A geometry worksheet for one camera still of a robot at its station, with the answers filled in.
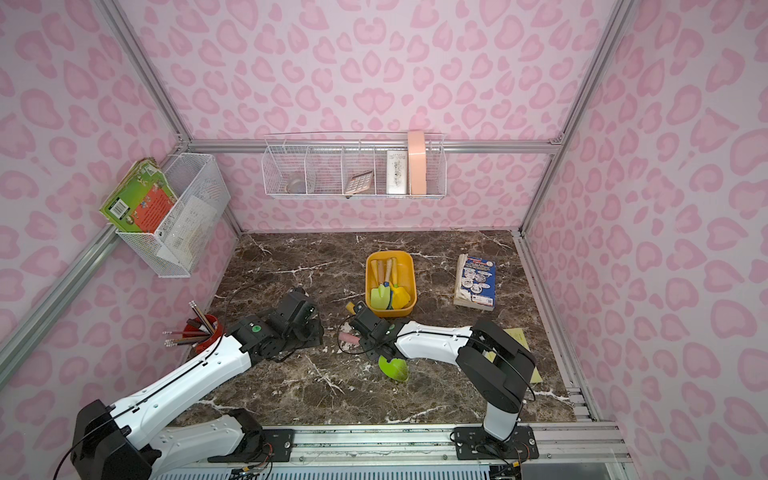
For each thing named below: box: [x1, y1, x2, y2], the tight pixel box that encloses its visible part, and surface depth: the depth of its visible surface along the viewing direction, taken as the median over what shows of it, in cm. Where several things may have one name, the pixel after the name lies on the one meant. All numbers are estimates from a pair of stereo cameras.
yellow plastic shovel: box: [391, 257, 411, 309], surface depth 102 cm
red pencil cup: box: [182, 314, 221, 354], surface depth 85 cm
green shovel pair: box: [370, 259, 392, 310], surface depth 103 cm
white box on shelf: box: [386, 150, 407, 195], surface depth 95 cm
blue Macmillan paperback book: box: [453, 254, 496, 311], surface depth 103 cm
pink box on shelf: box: [408, 131, 427, 195], surface depth 84 cm
